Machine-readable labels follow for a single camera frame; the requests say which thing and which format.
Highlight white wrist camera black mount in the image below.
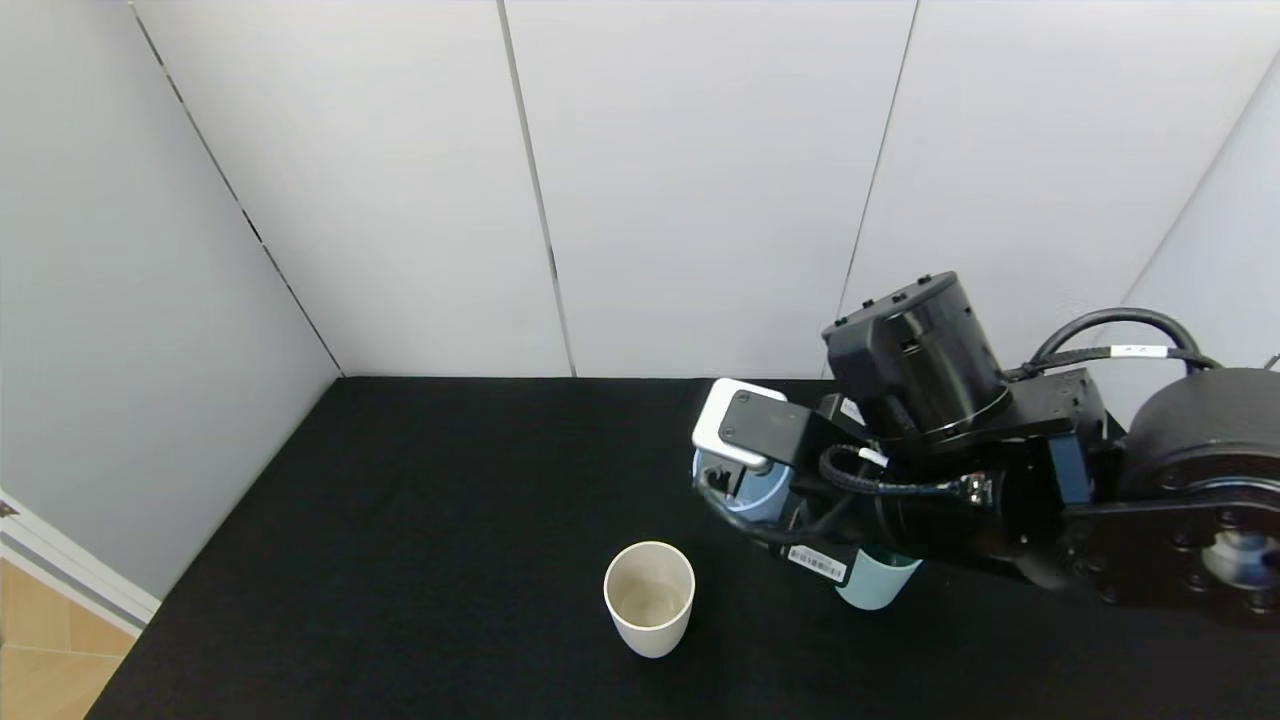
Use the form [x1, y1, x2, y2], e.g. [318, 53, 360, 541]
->
[692, 378, 816, 473]

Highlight white partition base rail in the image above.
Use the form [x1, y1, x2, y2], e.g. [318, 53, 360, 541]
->
[0, 490, 161, 633]

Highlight thin black camera cable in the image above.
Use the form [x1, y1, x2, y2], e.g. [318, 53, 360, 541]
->
[697, 445, 991, 549]

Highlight black table cloth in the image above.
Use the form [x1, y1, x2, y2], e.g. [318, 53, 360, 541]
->
[85, 376, 1280, 720]

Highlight cream white cup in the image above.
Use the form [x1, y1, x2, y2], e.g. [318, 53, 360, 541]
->
[603, 541, 696, 659]

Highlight teal green cup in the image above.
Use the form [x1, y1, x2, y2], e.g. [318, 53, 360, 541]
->
[835, 548, 922, 611]

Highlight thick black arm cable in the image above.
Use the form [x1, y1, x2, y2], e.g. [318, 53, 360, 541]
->
[1005, 308, 1223, 383]

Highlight light blue cup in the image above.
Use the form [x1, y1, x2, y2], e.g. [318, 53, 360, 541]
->
[693, 450, 793, 526]

